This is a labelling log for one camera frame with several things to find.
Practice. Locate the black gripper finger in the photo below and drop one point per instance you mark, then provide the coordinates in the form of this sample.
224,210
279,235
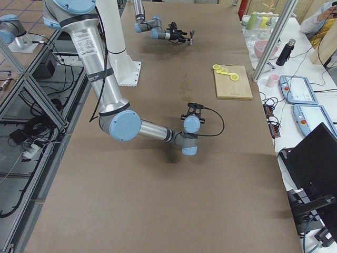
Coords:
181,33
184,40

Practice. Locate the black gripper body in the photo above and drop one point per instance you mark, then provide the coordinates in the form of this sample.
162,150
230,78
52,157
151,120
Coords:
175,35
182,117

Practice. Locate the steel jigger measuring cup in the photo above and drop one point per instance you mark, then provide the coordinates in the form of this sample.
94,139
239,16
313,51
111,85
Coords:
191,32

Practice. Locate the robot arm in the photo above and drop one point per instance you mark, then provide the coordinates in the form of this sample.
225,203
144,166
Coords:
96,31
154,25

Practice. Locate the pink plastic cup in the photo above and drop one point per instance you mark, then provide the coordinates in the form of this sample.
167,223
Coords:
273,80

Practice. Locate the bamboo cutting board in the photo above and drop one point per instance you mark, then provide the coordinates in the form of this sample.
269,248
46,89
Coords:
228,89

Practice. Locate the yellow plastic knife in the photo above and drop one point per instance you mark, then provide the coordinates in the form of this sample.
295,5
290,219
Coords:
227,73

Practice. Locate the lemon slice on knife end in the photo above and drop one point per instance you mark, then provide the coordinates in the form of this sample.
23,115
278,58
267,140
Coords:
234,77

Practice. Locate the green tumbler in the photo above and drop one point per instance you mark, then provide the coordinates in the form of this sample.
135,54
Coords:
252,21

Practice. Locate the pink bowl with ice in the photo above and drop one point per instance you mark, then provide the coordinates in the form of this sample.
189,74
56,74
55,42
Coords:
260,46

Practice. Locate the wooden mug tree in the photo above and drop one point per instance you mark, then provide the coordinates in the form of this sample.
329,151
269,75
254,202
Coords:
270,7

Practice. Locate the black thermos bottle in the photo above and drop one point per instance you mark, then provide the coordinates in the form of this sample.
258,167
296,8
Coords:
285,54

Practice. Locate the upper teach pendant tablet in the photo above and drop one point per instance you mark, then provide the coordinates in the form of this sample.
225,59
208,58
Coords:
297,90

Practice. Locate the teach pendant tablet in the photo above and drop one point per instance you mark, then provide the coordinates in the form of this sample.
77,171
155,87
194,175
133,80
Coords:
308,117
297,90

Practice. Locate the lower teach pendant tablet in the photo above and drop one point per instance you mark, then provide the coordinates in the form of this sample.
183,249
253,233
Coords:
308,117

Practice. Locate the black monitor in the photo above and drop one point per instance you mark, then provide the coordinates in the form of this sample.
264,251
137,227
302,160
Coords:
312,163

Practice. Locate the seated person grey jacket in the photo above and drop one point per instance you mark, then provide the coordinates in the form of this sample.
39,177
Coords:
317,26

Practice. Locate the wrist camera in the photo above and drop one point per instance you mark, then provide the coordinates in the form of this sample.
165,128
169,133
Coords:
195,106
172,26

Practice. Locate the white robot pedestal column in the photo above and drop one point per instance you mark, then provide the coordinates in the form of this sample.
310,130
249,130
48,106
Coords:
125,69

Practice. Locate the aluminium frame post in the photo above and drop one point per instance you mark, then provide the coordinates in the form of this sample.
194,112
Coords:
277,32

